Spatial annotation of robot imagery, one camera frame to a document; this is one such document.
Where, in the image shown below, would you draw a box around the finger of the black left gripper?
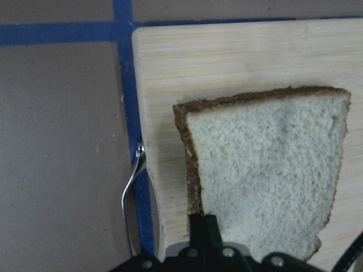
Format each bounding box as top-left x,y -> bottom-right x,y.
188,214 -> 223,255

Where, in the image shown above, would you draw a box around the wooden cutting board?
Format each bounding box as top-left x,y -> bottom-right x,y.
132,18 -> 362,271

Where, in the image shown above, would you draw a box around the white bread slice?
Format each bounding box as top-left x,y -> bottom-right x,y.
173,86 -> 351,261

